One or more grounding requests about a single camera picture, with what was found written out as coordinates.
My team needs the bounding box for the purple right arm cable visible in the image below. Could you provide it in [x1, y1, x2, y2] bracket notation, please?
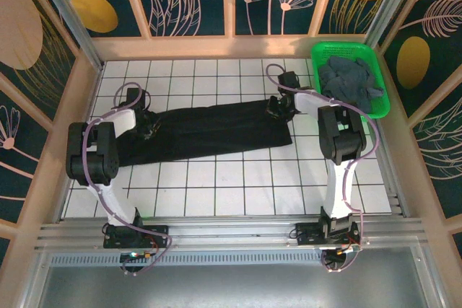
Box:
[266, 63, 380, 273]

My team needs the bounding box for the aluminium side rail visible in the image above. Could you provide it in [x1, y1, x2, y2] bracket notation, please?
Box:
[382, 163, 412, 219]

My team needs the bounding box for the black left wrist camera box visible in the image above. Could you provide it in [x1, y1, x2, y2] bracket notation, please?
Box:
[124, 88, 152, 110]

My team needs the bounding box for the green plastic laundry basket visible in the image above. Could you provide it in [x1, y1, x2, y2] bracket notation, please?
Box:
[310, 41, 392, 120]

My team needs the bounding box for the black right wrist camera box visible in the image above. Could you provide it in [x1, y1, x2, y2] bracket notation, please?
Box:
[278, 71, 300, 88]

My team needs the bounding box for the black t-shirt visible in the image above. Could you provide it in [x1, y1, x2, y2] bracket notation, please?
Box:
[115, 98, 294, 167]

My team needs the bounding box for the aluminium corner post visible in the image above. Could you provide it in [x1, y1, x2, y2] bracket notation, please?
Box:
[30, 0, 105, 71]
[364, 0, 422, 49]

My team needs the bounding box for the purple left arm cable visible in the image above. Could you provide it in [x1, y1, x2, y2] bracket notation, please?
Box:
[82, 83, 174, 276]

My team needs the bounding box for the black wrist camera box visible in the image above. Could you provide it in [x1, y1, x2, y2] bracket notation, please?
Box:
[124, 88, 152, 110]
[278, 71, 300, 88]

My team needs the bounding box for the grey metal sheet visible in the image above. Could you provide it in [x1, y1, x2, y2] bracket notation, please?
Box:
[34, 264, 450, 308]

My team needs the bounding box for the aluminium mounting rail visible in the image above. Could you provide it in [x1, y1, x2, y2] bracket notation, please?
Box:
[34, 216, 430, 251]

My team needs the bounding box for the slotted metal grille strip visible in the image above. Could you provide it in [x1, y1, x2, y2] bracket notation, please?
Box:
[48, 252, 429, 269]

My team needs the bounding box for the grey-blue t-shirt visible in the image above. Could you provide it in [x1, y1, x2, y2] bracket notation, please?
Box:
[317, 54, 386, 114]

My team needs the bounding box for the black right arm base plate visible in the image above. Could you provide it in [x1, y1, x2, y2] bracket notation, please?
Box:
[288, 221, 362, 247]

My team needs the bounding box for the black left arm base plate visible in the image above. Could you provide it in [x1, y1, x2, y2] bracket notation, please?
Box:
[103, 223, 170, 250]

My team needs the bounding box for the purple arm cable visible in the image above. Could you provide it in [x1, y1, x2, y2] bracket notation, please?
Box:
[82, 83, 174, 276]
[266, 63, 380, 273]

